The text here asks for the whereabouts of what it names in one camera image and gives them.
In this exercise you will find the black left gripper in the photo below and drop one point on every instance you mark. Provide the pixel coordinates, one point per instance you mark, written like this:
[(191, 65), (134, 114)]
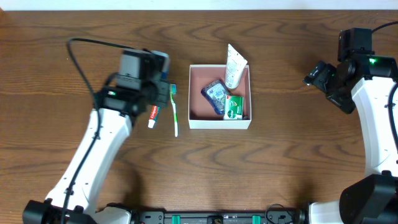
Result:
[(162, 94)]

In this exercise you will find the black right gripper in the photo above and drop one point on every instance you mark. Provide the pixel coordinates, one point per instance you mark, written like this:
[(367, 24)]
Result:
[(321, 76)]

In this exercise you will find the green red toothpaste tube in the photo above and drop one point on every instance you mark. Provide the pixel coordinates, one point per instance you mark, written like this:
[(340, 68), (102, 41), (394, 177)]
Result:
[(153, 116)]

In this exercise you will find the green soap bar box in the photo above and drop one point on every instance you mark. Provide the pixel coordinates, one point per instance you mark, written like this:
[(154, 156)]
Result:
[(233, 108)]

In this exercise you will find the white lotion tube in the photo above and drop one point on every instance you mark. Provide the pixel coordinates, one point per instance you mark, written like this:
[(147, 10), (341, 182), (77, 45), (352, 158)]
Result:
[(235, 65)]

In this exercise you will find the blue disposable razor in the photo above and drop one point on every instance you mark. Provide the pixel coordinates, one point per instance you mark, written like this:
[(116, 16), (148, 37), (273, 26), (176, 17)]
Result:
[(164, 75)]

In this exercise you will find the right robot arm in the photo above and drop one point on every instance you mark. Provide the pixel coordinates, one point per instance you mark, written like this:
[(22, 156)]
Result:
[(367, 83)]

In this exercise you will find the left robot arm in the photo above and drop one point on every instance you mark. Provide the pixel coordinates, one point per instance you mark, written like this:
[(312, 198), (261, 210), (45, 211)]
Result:
[(141, 81)]

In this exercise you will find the green white toothbrush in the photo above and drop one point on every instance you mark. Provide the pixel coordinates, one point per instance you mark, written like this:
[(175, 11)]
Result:
[(173, 91)]

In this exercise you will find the white open cardboard box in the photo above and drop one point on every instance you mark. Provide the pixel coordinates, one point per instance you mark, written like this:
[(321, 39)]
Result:
[(201, 114)]

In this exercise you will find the black mounting rail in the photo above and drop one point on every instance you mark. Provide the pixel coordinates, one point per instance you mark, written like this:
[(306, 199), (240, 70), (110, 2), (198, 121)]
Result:
[(274, 215)]

